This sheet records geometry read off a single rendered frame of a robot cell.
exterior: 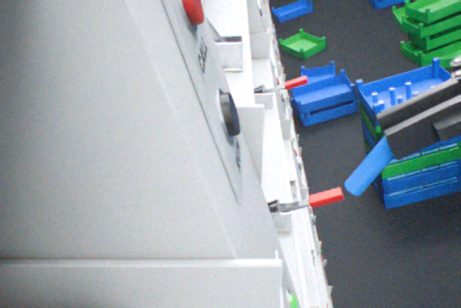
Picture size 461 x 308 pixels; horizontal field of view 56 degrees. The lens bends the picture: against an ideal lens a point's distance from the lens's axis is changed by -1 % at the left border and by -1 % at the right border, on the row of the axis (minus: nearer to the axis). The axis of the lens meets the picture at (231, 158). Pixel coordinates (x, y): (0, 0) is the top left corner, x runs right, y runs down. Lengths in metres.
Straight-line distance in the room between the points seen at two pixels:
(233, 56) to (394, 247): 1.39
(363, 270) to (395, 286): 0.12
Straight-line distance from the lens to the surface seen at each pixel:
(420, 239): 1.71
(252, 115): 0.21
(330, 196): 0.46
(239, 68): 0.36
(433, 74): 1.77
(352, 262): 1.65
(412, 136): 0.38
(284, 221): 0.47
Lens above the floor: 1.29
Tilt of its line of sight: 35 degrees down
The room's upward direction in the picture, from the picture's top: 20 degrees counter-clockwise
